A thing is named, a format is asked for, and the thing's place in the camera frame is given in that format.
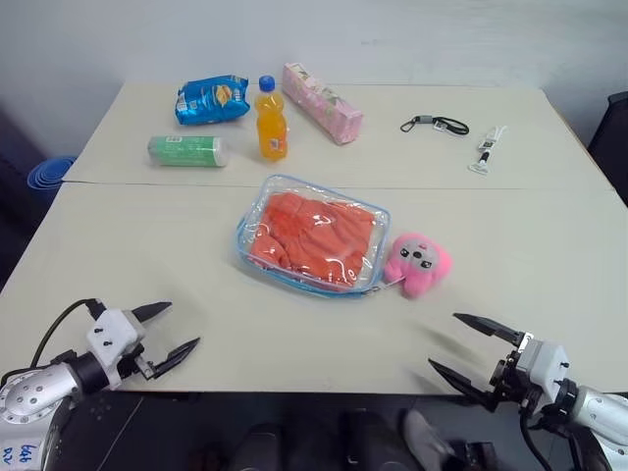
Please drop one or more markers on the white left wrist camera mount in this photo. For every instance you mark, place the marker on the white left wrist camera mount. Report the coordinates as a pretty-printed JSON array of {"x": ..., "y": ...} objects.
[{"x": 110, "y": 331}]

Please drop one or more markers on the dark chair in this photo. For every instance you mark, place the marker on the dark chair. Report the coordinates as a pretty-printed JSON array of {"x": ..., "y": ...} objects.
[{"x": 611, "y": 132}]

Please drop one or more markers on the blue round stool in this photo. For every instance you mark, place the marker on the blue round stool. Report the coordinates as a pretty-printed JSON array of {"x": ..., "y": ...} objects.
[{"x": 49, "y": 172}]

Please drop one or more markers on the green cylindrical can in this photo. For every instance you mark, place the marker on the green cylindrical can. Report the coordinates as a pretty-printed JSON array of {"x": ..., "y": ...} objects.
[{"x": 186, "y": 151}]

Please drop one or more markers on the pink floral tissue box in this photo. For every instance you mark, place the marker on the pink floral tissue box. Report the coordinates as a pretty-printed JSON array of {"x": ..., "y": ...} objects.
[{"x": 321, "y": 103}]

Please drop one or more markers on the blue chips bag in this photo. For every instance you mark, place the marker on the blue chips bag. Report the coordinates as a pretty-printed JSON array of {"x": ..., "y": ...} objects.
[{"x": 211, "y": 100}]

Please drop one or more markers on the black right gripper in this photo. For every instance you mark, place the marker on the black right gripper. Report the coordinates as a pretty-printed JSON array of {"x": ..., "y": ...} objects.
[{"x": 510, "y": 382}]

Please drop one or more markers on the pink plush toy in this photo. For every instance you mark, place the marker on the pink plush toy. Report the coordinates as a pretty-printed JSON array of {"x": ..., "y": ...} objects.
[{"x": 417, "y": 262}]

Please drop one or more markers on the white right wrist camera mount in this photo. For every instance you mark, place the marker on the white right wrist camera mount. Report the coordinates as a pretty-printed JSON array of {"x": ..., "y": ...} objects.
[{"x": 544, "y": 363}]

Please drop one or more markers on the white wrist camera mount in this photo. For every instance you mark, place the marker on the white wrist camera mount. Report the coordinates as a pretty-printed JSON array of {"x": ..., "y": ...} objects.
[
  {"x": 110, "y": 331},
  {"x": 544, "y": 363}
]

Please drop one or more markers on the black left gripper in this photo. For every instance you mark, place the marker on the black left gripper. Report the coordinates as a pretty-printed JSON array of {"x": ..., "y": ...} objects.
[{"x": 133, "y": 362}]

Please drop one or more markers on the clear pouch with orange cloth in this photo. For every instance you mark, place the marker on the clear pouch with orange cloth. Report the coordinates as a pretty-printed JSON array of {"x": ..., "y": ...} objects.
[{"x": 379, "y": 230}]

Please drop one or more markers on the orange-red cloth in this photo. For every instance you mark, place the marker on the orange-red cloth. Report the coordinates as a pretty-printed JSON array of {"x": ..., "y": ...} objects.
[{"x": 314, "y": 235}]

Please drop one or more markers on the orange soda bottle blue cap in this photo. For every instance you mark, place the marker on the orange soda bottle blue cap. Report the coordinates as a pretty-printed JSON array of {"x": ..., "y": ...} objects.
[{"x": 271, "y": 125}]

